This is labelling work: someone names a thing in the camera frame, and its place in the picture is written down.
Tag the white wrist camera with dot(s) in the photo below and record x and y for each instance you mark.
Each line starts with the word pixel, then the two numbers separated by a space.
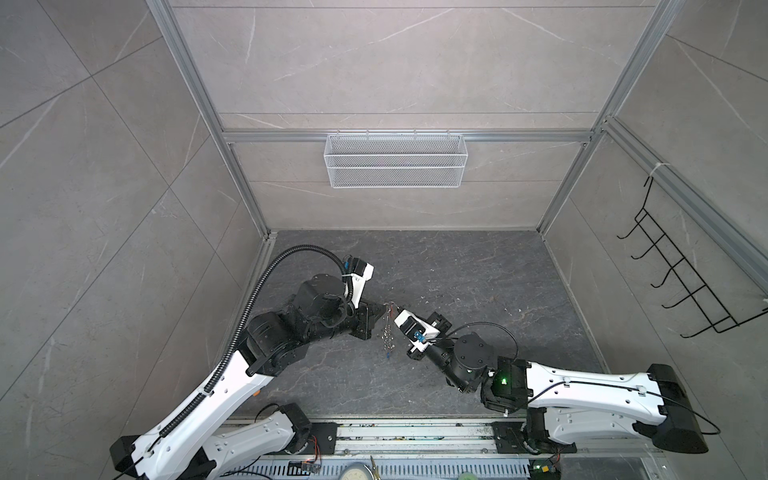
pixel 357 273
pixel 417 331

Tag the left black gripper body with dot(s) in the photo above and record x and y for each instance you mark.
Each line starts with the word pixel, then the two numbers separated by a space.
pixel 358 324

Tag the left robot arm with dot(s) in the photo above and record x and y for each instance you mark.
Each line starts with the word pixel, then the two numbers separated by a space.
pixel 188 443

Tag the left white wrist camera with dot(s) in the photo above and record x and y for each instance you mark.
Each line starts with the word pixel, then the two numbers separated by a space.
pixel 357 273

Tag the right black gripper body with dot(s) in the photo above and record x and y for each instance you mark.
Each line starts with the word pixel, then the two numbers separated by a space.
pixel 443 322

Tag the white wire mesh basket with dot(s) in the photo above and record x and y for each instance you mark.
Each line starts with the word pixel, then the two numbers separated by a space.
pixel 359 161

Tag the black wire hook rack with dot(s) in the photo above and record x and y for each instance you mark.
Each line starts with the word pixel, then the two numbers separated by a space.
pixel 678 266

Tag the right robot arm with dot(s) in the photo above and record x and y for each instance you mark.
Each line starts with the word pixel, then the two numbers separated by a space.
pixel 561 406

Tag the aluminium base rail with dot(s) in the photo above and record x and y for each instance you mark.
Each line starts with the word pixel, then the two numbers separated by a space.
pixel 461 448

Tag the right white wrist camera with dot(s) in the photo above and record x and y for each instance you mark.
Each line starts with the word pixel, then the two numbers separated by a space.
pixel 417 331

